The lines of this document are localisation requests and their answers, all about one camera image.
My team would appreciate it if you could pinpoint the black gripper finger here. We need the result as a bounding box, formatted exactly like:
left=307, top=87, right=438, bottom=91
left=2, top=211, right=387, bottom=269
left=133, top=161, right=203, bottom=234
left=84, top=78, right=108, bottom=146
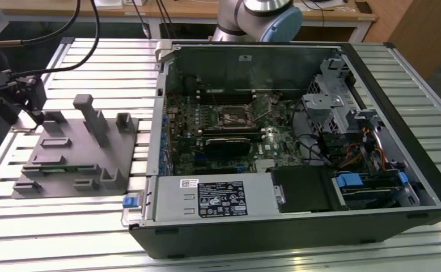
left=0, top=97, right=21, bottom=126
left=25, top=78, right=48, bottom=126

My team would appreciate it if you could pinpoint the metal socket cover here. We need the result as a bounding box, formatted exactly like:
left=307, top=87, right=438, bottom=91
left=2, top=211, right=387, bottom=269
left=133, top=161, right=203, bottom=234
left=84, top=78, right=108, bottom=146
left=245, top=92, right=279, bottom=122

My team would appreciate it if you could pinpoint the CPU socket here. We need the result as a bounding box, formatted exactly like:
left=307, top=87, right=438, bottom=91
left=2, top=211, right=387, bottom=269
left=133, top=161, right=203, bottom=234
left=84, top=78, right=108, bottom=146
left=212, top=104, right=252, bottom=128

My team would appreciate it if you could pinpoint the wooden desk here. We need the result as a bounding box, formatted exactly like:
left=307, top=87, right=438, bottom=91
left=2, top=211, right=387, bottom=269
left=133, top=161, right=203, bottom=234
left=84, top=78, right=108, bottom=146
left=0, top=0, right=379, bottom=43

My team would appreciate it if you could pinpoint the grey parts rack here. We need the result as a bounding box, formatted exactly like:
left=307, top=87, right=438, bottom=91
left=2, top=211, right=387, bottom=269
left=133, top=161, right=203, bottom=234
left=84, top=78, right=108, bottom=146
left=10, top=93, right=140, bottom=199

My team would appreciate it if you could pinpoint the green RAM stick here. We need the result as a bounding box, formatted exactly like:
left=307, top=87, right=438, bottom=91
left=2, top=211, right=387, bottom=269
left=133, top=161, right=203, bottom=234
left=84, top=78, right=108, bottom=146
left=37, top=164, right=96, bottom=174

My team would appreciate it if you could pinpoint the white cardboard box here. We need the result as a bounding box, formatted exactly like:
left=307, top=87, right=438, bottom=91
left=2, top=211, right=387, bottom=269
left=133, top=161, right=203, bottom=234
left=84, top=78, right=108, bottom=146
left=92, top=0, right=124, bottom=11

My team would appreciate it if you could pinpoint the green motherboard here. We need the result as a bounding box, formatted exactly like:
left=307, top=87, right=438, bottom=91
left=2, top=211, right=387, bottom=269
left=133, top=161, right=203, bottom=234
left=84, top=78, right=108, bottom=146
left=162, top=90, right=307, bottom=176

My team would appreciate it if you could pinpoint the blue release latch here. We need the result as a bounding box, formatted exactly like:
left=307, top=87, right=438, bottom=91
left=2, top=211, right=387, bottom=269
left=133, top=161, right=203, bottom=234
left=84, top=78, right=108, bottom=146
left=122, top=195, right=140, bottom=209

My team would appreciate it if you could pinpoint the silver power supply unit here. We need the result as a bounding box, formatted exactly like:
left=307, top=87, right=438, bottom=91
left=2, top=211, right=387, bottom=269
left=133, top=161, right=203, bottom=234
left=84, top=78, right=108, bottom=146
left=152, top=172, right=281, bottom=226

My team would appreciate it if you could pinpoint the black graphics card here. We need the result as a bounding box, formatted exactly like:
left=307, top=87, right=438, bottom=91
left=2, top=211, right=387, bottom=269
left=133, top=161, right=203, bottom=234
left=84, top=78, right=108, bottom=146
left=199, top=136, right=252, bottom=157

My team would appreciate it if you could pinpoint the silver chipset heat sink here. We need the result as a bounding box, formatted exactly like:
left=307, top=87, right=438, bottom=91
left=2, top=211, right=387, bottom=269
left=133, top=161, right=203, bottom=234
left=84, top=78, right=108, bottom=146
left=255, top=158, right=277, bottom=173

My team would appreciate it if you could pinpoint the silver disk bay cage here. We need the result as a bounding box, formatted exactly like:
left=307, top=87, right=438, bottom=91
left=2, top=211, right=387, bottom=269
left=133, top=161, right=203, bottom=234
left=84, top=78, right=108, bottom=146
left=300, top=58, right=359, bottom=134

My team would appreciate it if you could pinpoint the black open PC case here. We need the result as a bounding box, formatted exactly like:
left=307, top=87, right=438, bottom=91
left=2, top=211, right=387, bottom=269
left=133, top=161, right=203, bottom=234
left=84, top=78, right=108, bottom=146
left=128, top=39, right=441, bottom=260

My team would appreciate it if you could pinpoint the hard disk in blue carrier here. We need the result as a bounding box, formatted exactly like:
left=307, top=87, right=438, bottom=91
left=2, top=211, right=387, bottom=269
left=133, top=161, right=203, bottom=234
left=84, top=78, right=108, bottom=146
left=331, top=171, right=410, bottom=211

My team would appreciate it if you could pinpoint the small black desk item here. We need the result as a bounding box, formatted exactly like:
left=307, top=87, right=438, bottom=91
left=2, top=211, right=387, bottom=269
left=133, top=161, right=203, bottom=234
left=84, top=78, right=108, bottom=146
left=354, top=1, right=374, bottom=14

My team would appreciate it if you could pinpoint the wooden cabinet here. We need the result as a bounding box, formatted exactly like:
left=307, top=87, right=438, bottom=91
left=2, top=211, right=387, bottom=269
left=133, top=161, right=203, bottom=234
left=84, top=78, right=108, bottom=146
left=363, top=0, right=441, bottom=79

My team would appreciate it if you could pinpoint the black cable with brass plug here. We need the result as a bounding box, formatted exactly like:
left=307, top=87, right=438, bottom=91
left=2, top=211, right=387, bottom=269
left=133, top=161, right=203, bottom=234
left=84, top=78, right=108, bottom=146
left=0, top=0, right=82, bottom=48

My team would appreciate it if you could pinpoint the black camera cable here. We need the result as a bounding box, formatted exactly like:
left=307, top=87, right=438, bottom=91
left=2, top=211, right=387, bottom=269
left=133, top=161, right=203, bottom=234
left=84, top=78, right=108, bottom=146
left=0, top=0, right=100, bottom=92

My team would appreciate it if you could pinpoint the thin black hanging cable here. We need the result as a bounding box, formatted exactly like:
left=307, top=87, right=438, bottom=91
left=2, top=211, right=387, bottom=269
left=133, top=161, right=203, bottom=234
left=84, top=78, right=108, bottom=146
left=128, top=0, right=177, bottom=39

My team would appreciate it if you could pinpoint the black internal cable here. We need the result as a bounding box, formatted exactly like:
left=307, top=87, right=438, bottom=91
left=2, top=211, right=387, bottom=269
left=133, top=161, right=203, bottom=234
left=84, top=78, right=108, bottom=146
left=293, top=133, right=336, bottom=168

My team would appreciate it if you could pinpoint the coloured power wire bundle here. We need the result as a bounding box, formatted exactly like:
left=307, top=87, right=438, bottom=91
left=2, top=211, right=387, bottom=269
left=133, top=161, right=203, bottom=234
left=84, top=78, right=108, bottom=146
left=335, top=126, right=390, bottom=171

